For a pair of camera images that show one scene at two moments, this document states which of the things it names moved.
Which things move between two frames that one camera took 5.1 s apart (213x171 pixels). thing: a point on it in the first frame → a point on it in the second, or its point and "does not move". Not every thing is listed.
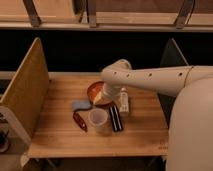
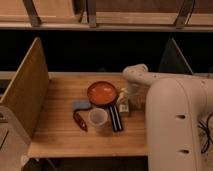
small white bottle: [124, 101] does not move
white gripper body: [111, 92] → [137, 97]
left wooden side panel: [28, 93] does not move
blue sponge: [80, 104] does not move
